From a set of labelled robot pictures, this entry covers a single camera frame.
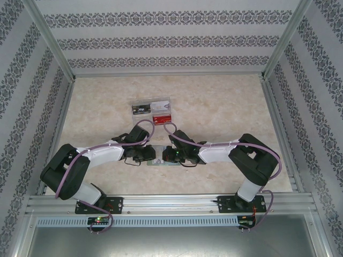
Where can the aluminium side rail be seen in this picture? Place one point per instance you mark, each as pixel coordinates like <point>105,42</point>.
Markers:
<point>270,107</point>
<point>63,115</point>

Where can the aluminium mounting rail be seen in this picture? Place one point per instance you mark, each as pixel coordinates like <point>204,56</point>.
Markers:
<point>171,204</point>

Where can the green leather card holder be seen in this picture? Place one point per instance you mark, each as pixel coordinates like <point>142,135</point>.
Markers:
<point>159,151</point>

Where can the grey metal sheet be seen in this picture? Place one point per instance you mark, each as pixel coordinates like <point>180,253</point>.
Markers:
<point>171,241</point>

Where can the red VIP card stack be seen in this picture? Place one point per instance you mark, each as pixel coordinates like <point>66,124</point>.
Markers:
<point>161,119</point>

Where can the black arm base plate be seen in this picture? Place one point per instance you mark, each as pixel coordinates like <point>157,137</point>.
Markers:
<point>118,204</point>
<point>223,204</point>

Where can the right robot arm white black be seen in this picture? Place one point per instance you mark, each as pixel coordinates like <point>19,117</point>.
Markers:
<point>214,152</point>

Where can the clear acrylic card organizer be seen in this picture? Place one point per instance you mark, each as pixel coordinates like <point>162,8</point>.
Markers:
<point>140,119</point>

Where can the black VIP card stack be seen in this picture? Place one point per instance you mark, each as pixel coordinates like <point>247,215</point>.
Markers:
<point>140,109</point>

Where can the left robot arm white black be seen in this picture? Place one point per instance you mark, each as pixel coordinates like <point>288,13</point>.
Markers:
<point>104,155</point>

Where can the silver card stack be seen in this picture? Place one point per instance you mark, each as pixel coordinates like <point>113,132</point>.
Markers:
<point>160,107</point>

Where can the small green circuit board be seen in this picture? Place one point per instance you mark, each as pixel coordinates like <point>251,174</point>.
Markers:
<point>246,219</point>
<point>98,220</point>

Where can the aluminium frame post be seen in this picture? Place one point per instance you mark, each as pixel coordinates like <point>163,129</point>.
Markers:
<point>49,40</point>
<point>286,37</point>

